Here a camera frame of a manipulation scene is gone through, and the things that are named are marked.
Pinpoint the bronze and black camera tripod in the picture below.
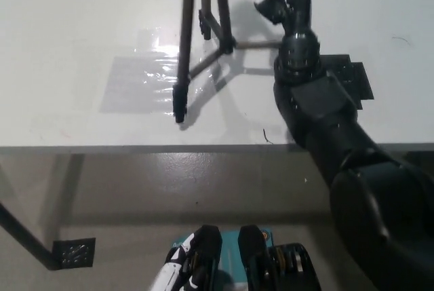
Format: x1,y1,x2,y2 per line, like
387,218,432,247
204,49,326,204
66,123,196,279
171,0,296,124

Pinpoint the black floor mounting plate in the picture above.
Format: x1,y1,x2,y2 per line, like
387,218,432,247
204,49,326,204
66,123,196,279
52,237,97,268

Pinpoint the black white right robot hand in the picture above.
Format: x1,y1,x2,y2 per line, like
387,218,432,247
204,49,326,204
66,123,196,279
253,0,313,38

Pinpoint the clear plastic tape sheet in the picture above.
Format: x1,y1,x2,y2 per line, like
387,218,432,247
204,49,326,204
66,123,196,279
99,27,221,116

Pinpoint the black tape patch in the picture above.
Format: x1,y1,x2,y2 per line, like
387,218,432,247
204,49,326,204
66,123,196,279
318,54,376,111

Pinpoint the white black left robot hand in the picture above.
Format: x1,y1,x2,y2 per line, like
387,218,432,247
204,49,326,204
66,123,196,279
165,231,204,273

